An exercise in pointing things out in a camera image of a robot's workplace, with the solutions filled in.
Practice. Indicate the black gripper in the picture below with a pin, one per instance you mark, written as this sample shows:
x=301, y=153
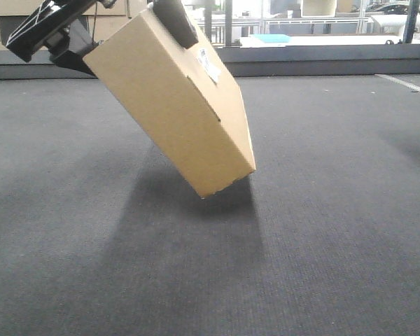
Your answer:
x=52, y=17

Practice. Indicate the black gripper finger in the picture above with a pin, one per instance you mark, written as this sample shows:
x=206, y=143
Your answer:
x=173, y=16

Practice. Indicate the small brown cardboard package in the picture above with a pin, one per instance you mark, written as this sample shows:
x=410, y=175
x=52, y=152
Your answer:
x=185, y=99

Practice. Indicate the white background table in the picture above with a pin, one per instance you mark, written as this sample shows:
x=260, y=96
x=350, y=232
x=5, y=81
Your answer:
x=324, y=40

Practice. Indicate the blue flat tray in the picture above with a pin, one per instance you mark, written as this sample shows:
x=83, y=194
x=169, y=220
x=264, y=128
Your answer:
x=271, y=38

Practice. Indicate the beige plastic bin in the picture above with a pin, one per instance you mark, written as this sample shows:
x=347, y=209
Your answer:
x=318, y=8

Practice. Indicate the dark grey table edge rail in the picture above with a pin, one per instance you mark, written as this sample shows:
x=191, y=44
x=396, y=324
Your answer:
x=318, y=60

